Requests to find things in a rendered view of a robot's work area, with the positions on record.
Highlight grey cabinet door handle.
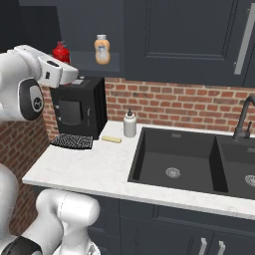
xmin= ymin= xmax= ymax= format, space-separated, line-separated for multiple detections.
xmin=233 ymin=3 xmax=255 ymax=76

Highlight orange condiment bottle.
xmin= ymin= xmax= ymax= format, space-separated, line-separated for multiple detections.
xmin=94 ymin=34 xmax=112 ymax=66

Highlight black double sink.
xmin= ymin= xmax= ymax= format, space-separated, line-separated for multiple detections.
xmin=127 ymin=127 xmax=255 ymax=201

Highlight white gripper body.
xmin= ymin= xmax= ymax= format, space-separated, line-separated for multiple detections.
xmin=57 ymin=64 xmax=80 ymax=89

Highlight grey cupboard handle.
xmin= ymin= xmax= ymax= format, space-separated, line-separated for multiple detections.
xmin=197 ymin=237 xmax=208 ymax=255
xmin=216 ymin=240 xmax=227 ymax=255

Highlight dark open cabinet door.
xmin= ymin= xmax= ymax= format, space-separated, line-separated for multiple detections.
xmin=0 ymin=0 xmax=63 ymax=54

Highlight dark open wall cabinet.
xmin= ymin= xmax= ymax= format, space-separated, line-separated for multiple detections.
xmin=18 ymin=0 xmax=126 ymax=79

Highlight dark drawer front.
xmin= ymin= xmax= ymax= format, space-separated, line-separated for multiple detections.
xmin=152 ymin=204 xmax=255 ymax=238

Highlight red shaker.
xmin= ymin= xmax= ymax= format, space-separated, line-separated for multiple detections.
xmin=52 ymin=41 xmax=72 ymax=65

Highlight yellow sponge bar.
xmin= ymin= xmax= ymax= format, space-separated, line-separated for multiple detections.
xmin=101 ymin=134 xmax=123 ymax=144

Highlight dark wall cabinet door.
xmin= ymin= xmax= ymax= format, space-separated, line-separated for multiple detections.
xmin=243 ymin=49 xmax=255 ymax=89
xmin=124 ymin=0 xmax=255 ymax=88

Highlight white soap dispenser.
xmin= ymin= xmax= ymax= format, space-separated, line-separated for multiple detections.
xmin=123 ymin=108 xmax=137 ymax=138

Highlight dark base cupboard door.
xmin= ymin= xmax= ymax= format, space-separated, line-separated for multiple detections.
xmin=119 ymin=216 xmax=213 ymax=255
xmin=206 ymin=231 xmax=255 ymax=255

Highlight black coffee machine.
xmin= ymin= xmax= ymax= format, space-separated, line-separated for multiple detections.
xmin=49 ymin=76 xmax=109 ymax=150

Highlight black tap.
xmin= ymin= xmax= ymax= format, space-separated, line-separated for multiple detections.
xmin=232 ymin=95 xmax=255 ymax=141

